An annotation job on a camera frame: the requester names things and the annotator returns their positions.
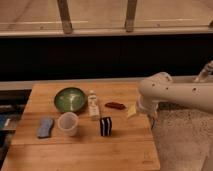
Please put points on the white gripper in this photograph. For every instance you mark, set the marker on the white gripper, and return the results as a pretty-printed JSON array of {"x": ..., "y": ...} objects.
[{"x": 143, "y": 106}]

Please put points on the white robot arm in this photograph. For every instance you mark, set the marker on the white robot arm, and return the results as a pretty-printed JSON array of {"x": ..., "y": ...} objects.
[{"x": 160, "y": 87}]

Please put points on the black white striped eraser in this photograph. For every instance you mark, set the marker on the black white striped eraser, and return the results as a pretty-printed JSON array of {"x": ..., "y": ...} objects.
[{"x": 105, "y": 126}]

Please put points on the white plastic bottle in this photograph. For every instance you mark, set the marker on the white plastic bottle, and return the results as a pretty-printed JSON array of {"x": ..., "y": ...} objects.
[{"x": 93, "y": 107}]

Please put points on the green bowl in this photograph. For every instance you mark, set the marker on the green bowl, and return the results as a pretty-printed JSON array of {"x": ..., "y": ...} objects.
[{"x": 70, "y": 99}]

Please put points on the clear plastic cup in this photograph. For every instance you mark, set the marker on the clear plastic cup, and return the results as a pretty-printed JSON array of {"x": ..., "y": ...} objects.
[{"x": 68, "y": 123}]

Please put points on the wooden board table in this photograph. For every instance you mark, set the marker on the wooden board table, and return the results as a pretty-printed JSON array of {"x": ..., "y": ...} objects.
[{"x": 131, "y": 146}]

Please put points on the right metal window post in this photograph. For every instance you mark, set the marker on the right metal window post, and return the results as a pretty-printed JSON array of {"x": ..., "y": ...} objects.
[{"x": 130, "y": 15}]

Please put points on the metal window post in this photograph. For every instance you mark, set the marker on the metal window post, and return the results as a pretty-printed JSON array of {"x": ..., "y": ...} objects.
[
  {"x": 65, "y": 16},
  {"x": 130, "y": 15}
]

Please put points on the left metal window post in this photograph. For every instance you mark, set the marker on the left metal window post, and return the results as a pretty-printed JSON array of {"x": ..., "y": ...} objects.
[{"x": 65, "y": 16}]

